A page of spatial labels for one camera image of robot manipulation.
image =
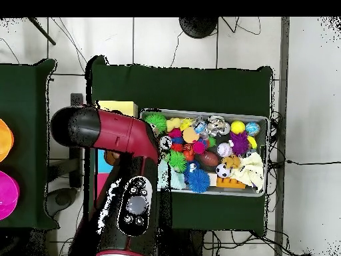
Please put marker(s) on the black round stand base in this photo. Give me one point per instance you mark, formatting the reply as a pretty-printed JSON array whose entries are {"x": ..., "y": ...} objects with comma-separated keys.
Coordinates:
[{"x": 198, "y": 26}]

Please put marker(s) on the purple spiky rubber ball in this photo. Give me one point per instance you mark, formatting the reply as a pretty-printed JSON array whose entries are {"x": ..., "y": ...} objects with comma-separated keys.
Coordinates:
[{"x": 239, "y": 142}]

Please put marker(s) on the shallow metal mesh bin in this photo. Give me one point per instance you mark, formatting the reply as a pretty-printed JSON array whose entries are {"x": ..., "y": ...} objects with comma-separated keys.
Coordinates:
[{"x": 250, "y": 118}]

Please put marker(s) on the mint green waffle cloth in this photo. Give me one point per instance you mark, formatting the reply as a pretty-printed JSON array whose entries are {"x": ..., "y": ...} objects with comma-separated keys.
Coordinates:
[{"x": 177, "y": 182}]

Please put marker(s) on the cream waffle cloth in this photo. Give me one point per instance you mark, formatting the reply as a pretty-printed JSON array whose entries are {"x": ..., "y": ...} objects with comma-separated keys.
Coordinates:
[{"x": 250, "y": 168}]

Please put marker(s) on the orange plastic dish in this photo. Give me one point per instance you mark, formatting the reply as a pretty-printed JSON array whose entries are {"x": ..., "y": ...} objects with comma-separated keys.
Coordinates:
[{"x": 5, "y": 140}]

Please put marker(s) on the blue spiky toy with eyes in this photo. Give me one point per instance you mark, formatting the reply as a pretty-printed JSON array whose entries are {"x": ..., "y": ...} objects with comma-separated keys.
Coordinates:
[{"x": 198, "y": 180}]

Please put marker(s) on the black slanted rod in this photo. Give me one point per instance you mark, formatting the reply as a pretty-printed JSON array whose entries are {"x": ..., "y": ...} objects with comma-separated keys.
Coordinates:
[{"x": 42, "y": 31}]

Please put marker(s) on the light blue patterned ball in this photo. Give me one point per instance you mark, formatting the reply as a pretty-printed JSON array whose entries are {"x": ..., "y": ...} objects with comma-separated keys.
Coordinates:
[{"x": 252, "y": 128}]

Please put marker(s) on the dark green table cloth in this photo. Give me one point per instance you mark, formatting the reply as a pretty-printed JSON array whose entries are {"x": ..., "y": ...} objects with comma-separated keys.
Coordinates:
[
  {"x": 24, "y": 106},
  {"x": 199, "y": 88}
]

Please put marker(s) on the white baseball with red stitching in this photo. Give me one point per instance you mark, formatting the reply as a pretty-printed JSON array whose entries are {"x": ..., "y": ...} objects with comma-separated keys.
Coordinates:
[{"x": 224, "y": 149}]

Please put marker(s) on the green spiky rubber ball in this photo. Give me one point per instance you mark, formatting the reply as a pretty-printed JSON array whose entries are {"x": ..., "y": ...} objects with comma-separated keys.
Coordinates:
[
  {"x": 157, "y": 121},
  {"x": 178, "y": 160}
]

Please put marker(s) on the wooden box with three holes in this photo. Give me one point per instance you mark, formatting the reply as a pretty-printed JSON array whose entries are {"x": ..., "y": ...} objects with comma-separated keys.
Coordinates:
[{"x": 120, "y": 106}]

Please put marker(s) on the yellow foam ball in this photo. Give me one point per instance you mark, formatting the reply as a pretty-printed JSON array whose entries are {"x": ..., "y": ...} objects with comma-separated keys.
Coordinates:
[{"x": 237, "y": 127}]

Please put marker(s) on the pink plastic bowl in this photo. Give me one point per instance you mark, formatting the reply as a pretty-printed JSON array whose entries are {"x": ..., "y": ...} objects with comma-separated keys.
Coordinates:
[{"x": 8, "y": 194}]

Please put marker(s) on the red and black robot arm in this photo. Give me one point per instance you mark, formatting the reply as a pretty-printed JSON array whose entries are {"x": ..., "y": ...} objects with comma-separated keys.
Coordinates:
[{"x": 114, "y": 130}]

